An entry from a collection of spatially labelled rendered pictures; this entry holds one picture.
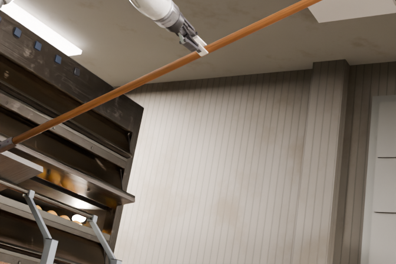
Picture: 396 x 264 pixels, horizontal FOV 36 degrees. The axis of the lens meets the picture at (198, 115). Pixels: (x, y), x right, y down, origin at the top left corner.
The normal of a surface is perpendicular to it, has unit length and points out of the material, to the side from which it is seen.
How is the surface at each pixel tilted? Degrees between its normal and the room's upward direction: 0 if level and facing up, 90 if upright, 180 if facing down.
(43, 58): 90
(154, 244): 90
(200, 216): 90
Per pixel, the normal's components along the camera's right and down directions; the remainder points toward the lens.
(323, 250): -0.50, -0.37
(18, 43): 0.86, -0.04
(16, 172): 0.16, 0.85
